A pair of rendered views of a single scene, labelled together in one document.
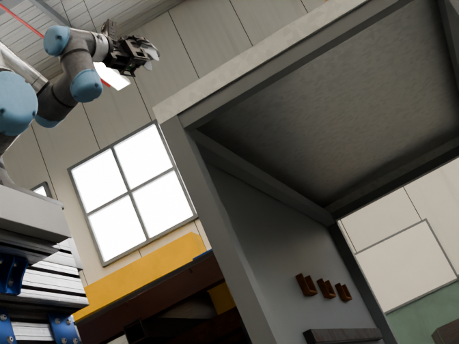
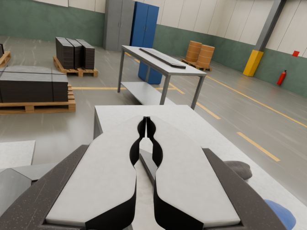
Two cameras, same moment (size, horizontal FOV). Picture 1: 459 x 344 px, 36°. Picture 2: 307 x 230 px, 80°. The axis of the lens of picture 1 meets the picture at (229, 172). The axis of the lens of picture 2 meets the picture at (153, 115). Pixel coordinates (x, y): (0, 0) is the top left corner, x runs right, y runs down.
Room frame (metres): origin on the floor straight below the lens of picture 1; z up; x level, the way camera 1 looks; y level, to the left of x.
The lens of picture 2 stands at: (1.63, 0.13, 1.52)
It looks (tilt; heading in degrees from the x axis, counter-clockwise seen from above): 27 degrees down; 317
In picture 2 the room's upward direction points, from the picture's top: 12 degrees clockwise
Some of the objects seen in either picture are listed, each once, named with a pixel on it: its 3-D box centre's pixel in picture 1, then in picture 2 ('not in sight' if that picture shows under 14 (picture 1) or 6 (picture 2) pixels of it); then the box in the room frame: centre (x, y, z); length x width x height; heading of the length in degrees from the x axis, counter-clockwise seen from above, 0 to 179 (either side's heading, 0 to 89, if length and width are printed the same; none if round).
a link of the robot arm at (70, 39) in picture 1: (69, 44); not in sight; (1.47, 0.23, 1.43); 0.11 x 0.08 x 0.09; 144
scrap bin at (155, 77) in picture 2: not in sight; (150, 70); (5.43, -3.02, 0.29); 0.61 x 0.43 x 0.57; 169
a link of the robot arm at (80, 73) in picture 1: (78, 80); not in sight; (1.48, 0.24, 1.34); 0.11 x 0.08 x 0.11; 54
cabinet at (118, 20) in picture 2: not in sight; (118, 25); (9.01, -3.89, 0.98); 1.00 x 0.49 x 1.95; 79
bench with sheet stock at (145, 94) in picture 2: not in sight; (153, 83); (4.04, -2.00, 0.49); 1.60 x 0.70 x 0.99; 173
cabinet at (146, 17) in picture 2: not in sight; (142, 29); (8.81, -4.97, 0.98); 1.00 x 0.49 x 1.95; 79
